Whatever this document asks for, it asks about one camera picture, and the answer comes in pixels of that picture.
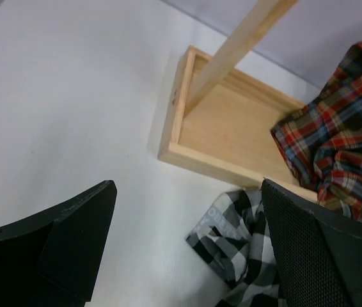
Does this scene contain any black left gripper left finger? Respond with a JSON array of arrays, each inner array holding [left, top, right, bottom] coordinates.
[[0, 180, 117, 306]]

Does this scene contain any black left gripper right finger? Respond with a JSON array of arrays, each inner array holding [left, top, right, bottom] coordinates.
[[262, 179, 362, 306]]

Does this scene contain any black white checked shirt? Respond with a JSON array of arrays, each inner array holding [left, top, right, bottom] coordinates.
[[186, 187, 287, 306]]

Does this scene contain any red brown plaid shirt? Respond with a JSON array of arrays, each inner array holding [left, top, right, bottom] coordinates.
[[271, 42, 362, 222]]

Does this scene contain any wooden clothes rack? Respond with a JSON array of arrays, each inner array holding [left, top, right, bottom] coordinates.
[[158, 1, 317, 201]]

